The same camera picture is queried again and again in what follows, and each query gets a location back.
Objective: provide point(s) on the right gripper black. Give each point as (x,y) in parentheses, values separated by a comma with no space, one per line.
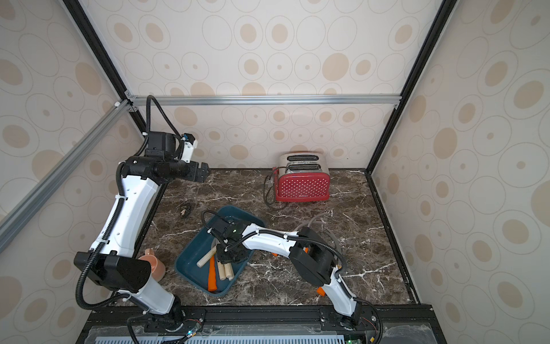
(221,240)

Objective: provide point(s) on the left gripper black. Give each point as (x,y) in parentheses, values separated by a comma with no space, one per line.
(195,173)

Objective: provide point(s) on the wooden handle sickle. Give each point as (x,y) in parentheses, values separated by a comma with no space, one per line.
(206,258)
(221,271)

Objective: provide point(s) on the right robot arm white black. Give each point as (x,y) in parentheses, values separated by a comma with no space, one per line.
(317,262)

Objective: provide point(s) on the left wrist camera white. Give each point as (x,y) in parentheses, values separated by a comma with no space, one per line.
(188,145)

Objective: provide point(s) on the red polka dot toaster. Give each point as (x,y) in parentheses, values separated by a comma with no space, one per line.
(301,177)

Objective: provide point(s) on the small black plug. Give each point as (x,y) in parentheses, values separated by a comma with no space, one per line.
(185,211)

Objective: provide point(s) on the pink plastic cup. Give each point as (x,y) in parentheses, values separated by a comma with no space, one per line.
(158,269)

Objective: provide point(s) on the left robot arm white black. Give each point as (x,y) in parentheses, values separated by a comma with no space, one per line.
(110,270)

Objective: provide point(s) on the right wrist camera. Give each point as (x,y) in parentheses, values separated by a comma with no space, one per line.
(225,228)

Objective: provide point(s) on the horizontal aluminium bar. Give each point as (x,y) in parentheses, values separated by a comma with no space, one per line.
(257,100)

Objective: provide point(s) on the teal rectangular storage tray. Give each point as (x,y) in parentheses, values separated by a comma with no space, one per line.
(186,264)

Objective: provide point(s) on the left diagonal aluminium bar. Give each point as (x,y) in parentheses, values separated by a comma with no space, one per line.
(19,217)

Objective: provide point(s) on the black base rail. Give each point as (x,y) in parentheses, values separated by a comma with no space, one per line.
(258,320)

